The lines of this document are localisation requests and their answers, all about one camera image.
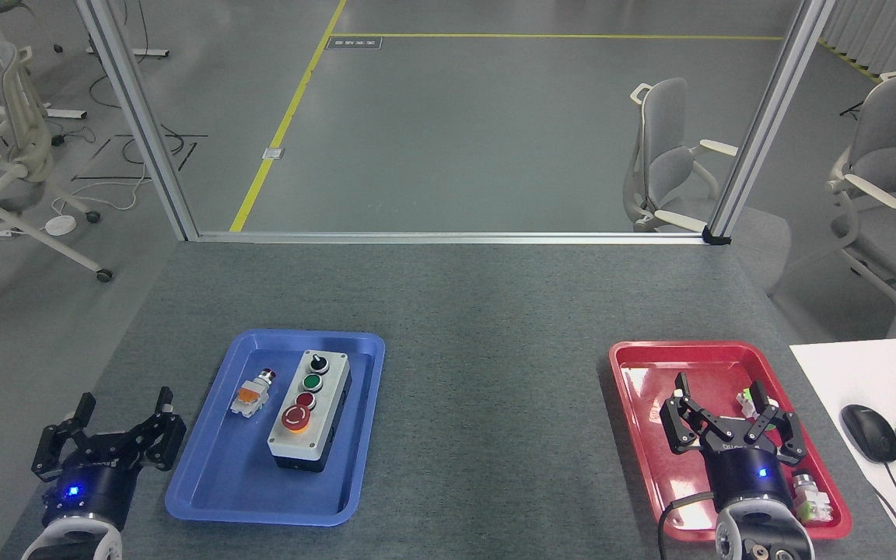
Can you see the red push button orange block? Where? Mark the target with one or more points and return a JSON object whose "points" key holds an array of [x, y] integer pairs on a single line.
{"points": [[250, 397]]}

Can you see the silver aluminium rail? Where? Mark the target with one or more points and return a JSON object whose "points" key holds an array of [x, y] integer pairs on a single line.
{"points": [[448, 237]]}

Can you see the black computer mouse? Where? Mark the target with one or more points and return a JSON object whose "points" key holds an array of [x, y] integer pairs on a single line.
{"points": [[869, 432]]}

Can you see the blue plastic tray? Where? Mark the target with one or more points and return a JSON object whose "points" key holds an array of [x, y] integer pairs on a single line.
{"points": [[261, 482]]}

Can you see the dark floor label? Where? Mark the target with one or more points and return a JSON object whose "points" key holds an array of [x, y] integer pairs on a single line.
{"points": [[354, 43]]}

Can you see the red plastic tray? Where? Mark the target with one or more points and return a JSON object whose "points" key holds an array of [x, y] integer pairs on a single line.
{"points": [[650, 467]]}

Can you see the grey office chair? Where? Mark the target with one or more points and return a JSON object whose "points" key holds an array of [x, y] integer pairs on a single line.
{"points": [[895, 171], [666, 155], [20, 163]]}

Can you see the silver floor socket plate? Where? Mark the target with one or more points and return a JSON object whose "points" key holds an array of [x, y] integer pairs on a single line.
{"points": [[273, 152]]}

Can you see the green push button switch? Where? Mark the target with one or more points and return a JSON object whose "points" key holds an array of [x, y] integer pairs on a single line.
{"points": [[745, 400]]}

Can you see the grey control box with buttons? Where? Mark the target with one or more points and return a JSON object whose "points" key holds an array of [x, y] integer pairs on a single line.
{"points": [[296, 447]]}

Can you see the silver aluminium post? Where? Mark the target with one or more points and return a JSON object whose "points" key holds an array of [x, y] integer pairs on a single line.
{"points": [[141, 124], [767, 117]]}

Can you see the white side desk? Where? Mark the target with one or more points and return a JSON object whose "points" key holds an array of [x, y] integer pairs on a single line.
{"points": [[868, 373]]}

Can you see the silver push button green block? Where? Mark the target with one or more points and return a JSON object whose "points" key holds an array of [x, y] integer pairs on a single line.
{"points": [[813, 502]]}

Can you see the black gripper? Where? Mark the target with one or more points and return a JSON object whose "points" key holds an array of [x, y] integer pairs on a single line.
{"points": [[747, 474], [90, 486]]}

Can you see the white round floor device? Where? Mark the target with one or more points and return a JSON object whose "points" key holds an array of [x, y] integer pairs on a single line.
{"points": [[60, 225]]}

